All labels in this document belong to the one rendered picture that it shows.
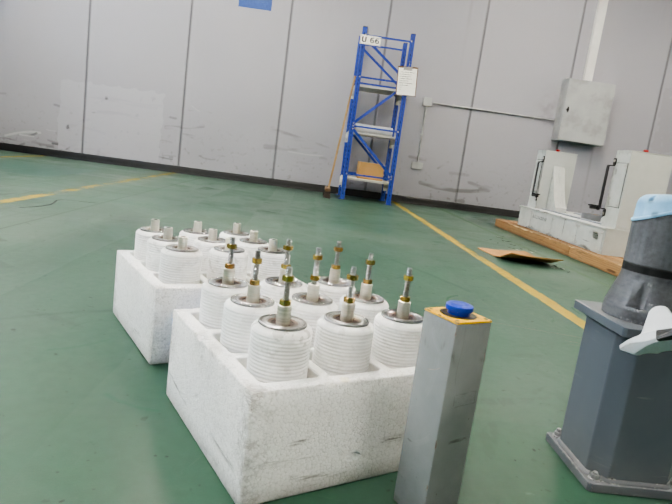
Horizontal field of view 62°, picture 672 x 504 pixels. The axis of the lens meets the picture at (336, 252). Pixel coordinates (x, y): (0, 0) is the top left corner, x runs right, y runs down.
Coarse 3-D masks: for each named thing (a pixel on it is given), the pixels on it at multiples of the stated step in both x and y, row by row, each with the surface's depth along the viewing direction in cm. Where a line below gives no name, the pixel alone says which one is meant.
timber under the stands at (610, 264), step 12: (504, 228) 554; (516, 228) 523; (528, 228) 515; (540, 240) 467; (552, 240) 445; (564, 252) 422; (576, 252) 404; (588, 252) 389; (588, 264) 385; (600, 264) 370; (612, 264) 356
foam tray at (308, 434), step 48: (192, 336) 100; (192, 384) 99; (240, 384) 81; (288, 384) 82; (336, 384) 85; (384, 384) 91; (192, 432) 99; (240, 432) 81; (288, 432) 83; (336, 432) 88; (384, 432) 93; (240, 480) 80; (288, 480) 85; (336, 480) 90
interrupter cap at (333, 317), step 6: (330, 312) 95; (336, 312) 96; (324, 318) 93; (330, 318) 92; (336, 318) 94; (354, 318) 95; (360, 318) 94; (366, 318) 95; (336, 324) 90; (342, 324) 90; (348, 324) 90; (354, 324) 91; (360, 324) 91; (366, 324) 92
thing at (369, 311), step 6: (342, 300) 108; (384, 300) 110; (360, 306) 105; (366, 306) 105; (372, 306) 105; (378, 306) 106; (384, 306) 107; (354, 312) 106; (360, 312) 105; (366, 312) 105; (372, 312) 105; (378, 312) 106; (372, 318) 106; (372, 324) 106
